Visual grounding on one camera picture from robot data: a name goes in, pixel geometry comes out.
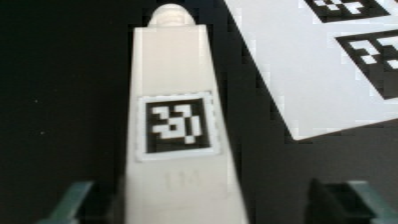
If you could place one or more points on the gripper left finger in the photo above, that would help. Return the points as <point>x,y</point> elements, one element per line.
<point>65,213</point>

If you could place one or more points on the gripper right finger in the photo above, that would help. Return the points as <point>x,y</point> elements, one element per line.
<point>347,203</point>

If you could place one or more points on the white desk leg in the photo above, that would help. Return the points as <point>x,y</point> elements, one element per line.
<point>182,189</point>

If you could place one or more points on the fiducial marker sheet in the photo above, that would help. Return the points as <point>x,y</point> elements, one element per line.
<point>324,47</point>

